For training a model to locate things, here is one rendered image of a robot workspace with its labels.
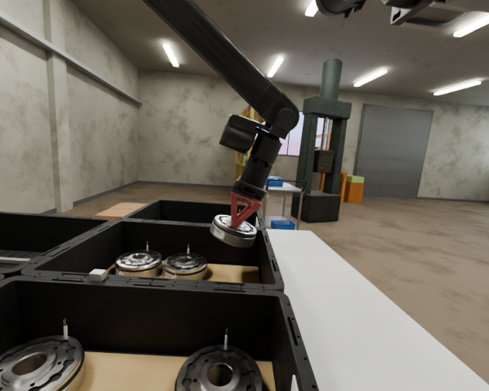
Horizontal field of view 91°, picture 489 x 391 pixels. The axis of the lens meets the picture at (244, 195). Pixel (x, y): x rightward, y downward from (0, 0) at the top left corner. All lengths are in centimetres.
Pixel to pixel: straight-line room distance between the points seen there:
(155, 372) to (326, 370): 36
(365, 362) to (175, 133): 772
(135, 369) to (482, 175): 1228
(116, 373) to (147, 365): 4
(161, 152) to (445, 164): 984
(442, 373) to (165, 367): 57
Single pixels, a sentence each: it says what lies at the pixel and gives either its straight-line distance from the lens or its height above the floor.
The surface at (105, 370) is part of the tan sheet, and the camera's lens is 43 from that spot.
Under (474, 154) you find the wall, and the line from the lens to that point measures 1202.
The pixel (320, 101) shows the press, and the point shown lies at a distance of 454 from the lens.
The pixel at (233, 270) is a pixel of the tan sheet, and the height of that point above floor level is 83.
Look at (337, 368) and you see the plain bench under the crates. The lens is 64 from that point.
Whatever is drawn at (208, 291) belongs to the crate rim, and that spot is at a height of 93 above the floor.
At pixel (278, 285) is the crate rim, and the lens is 40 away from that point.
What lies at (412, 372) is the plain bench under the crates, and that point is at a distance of 72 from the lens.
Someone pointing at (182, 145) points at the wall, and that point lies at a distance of 798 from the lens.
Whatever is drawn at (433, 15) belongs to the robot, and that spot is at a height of 140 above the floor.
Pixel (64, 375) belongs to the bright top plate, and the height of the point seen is 86.
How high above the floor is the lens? 112
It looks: 10 degrees down
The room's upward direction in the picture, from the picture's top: 4 degrees clockwise
